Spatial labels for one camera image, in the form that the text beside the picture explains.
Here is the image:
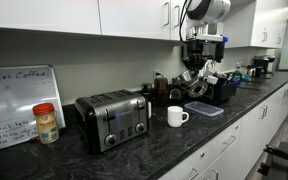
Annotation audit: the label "white wall cabinet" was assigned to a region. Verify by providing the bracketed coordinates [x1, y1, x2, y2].
[223, 0, 288, 50]
[0, 0, 188, 43]

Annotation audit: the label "red marker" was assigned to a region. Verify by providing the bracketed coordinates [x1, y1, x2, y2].
[29, 135, 41, 144]

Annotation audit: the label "white wall outlet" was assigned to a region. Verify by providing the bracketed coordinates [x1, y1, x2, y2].
[152, 69, 163, 80]

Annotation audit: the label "dark brown canister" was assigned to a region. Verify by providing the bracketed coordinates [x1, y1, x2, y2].
[153, 77, 171, 108]

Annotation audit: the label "white base cabinets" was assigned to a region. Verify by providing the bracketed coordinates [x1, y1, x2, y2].
[157, 81, 288, 180]

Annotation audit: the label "steel wall dispenser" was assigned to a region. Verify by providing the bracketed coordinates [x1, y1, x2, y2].
[181, 43, 189, 62]

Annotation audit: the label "creamer jar red lid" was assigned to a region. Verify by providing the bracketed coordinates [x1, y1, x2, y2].
[32, 102, 60, 145]

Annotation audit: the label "black coffee maker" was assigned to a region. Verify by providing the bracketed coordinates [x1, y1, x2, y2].
[252, 54, 277, 80]

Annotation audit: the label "small black canister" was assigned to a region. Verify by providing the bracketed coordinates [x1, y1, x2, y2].
[140, 82, 154, 108]

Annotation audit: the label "black cylinder fixture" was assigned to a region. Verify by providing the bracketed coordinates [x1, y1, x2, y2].
[214, 41, 226, 64]

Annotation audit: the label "blue soap bottle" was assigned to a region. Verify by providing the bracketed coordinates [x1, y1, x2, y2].
[232, 62, 244, 85]

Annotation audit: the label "clear plastic lid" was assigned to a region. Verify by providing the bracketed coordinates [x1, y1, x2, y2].
[184, 101, 225, 118]

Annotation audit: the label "silver four-slot toaster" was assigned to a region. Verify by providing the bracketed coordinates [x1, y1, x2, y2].
[74, 89, 151, 154]

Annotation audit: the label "black dish rack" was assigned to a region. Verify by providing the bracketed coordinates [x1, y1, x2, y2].
[171, 75, 238, 107]

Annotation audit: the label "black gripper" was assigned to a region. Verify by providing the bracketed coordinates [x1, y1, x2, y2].
[183, 39, 215, 85]

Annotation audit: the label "stainless steel funnel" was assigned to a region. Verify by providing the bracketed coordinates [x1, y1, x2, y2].
[178, 69, 209, 100]

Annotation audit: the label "whiteboard with handwriting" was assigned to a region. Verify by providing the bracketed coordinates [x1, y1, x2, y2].
[0, 64, 67, 153]

